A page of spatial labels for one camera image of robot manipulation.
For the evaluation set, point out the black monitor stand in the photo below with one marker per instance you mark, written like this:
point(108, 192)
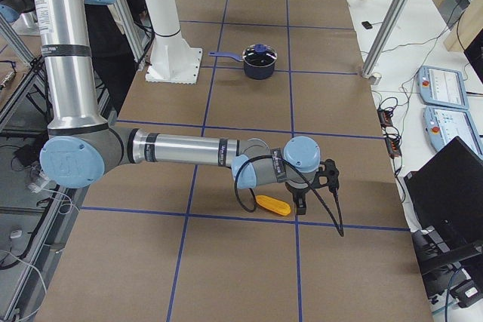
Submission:
point(445, 257)

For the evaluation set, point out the orange black power strip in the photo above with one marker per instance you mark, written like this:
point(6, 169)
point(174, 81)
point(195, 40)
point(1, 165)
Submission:
point(391, 134)

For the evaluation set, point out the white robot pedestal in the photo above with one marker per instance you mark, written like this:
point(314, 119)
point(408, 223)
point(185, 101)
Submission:
point(172, 60)

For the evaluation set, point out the upper teach pendant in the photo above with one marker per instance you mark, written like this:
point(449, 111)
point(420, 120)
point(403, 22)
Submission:
point(442, 87)

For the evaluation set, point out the lower teach pendant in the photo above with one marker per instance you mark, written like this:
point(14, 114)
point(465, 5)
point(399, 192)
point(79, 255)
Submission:
point(443, 124)

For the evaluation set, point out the yellow toy corn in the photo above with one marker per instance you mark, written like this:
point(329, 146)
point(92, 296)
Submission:
point(273, 205)

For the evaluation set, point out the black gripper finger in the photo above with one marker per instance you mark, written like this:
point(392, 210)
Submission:
point(299, 199)

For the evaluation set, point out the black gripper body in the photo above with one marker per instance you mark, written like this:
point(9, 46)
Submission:
point(295, 191)

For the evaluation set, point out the black laptop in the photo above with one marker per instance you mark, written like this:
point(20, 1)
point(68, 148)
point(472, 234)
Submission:
point(449, 188)

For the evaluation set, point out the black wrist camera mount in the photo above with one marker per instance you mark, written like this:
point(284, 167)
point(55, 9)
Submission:
point(327, 175)

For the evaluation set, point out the aluminium side frame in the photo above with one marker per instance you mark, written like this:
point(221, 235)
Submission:
point(37, 216)

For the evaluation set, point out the teach pendant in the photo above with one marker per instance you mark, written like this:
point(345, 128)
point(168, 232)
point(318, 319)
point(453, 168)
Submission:
point(443, 124)
point(442, 87)

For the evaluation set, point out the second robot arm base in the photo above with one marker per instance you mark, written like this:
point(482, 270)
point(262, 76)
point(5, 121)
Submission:
point(21, 15)

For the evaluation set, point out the aluminium frame post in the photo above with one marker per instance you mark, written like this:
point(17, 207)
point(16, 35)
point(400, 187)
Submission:
point(395, 9)

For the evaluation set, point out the glass lid blue knob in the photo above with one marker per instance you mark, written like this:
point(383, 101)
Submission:
point(259, 55)

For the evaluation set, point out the dark blue saucepan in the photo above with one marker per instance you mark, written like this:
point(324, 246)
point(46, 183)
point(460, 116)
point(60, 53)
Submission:
point(254, 72)

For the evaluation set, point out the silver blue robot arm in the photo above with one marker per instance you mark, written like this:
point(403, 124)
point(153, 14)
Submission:
point(82, 146)

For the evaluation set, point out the person in black clothes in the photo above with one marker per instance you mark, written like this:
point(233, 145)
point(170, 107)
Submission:
point(112, 57)

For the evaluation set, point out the small black device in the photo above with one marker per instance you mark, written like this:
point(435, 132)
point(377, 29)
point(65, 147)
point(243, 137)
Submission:
point(367, 25)

